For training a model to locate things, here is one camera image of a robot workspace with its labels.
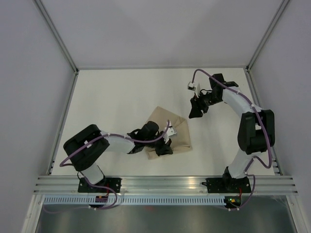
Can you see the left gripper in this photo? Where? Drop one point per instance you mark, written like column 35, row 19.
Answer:
column 164, row 149

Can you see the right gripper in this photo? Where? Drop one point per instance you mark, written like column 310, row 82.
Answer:
column 197, row 106

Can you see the beige cloth napkin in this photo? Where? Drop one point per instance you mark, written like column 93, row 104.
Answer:
column 181, row 142

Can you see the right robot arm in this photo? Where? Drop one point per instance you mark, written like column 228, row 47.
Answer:
column 256, row 134

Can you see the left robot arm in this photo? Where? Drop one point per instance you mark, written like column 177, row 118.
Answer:
column 84, row 149

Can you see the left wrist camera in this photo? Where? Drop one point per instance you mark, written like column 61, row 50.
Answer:
column 168, row 132

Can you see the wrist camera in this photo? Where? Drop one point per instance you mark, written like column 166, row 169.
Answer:
column 195, row 87
column 168, row 132

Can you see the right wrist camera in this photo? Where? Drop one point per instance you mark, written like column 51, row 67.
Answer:
column 195, row 87

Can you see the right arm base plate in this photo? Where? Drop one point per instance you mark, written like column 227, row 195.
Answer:
column 234, row 186

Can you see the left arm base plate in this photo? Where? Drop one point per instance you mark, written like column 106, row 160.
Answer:
column 106, row 185

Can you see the right side aluminium rail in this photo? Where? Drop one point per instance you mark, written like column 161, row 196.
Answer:
column 258, row 98

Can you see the aluminium rail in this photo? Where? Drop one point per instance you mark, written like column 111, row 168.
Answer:
column 62, row 122
column 171, row 185
column 258, row 98

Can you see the white slotted cable duct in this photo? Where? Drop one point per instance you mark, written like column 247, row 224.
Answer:
column 136, row 200

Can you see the left side aluminium rail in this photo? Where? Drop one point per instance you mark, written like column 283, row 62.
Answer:
column 62, row 122

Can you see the aluminium front rail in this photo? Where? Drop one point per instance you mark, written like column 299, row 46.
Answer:
column 171, row 185

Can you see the right aluminium frame post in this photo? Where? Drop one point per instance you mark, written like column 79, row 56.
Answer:
column 268, row 32

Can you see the aluminium frame post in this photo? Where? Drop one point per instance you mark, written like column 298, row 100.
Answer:
column 55, row 33
column 268, row 32

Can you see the left aluminium frame post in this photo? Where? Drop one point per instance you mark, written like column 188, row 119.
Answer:
column 55, row 33

